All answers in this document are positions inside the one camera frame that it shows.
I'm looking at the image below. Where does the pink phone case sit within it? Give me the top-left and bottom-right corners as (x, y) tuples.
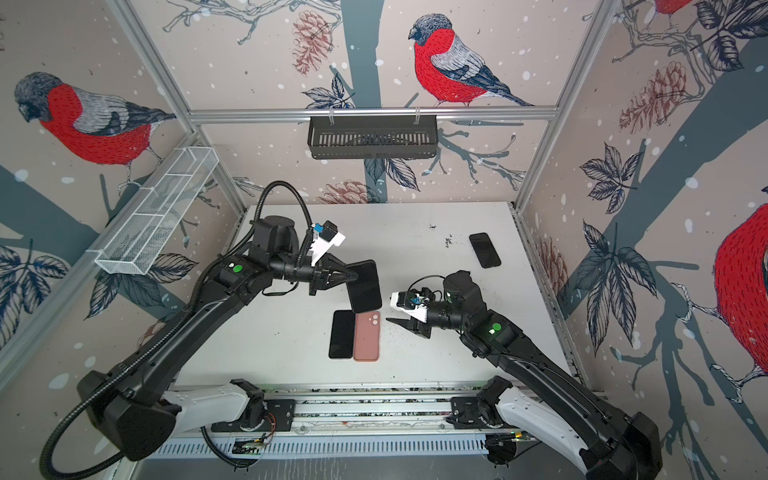
(353, 312), (381, 362)

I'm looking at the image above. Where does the black hanging wire basket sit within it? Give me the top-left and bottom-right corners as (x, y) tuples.
(307, 115), (438, 160)

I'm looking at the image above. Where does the black phone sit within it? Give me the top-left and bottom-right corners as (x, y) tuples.
(328, 310), (356, 359)
(346, 259), (384, 314)
(469, 232), (501, 269)

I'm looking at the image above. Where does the white mesh wall tray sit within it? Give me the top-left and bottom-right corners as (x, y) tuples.
(95, 146), (219, 275)

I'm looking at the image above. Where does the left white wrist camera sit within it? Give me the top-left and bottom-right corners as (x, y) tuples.
(310, 221), (346, 266)

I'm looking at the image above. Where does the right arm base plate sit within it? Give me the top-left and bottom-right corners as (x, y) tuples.
(444, 396), (524, 431)

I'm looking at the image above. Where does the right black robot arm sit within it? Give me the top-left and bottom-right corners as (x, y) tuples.
(390, 270), (663, 479)

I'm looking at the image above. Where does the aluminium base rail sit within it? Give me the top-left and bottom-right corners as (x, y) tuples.
(122, 383), (619, 436)

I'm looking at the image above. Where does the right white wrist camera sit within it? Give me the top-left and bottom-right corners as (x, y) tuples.
(389, 287), (436, 317)

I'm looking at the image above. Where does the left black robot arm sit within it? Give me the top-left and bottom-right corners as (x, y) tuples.
(78, 216), (357, 461)

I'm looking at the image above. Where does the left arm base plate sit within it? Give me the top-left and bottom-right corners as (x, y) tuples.
(209, 399), (296, 433)

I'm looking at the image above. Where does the left black corrugated cable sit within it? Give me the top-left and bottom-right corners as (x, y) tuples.
(38, 179), (316, 480)

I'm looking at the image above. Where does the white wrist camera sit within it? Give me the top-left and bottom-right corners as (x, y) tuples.
(310, 221), (346, 266)
(389, 287), (436, 317)

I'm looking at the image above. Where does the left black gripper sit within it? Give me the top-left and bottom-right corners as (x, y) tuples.
(271, 252), (359, 295)

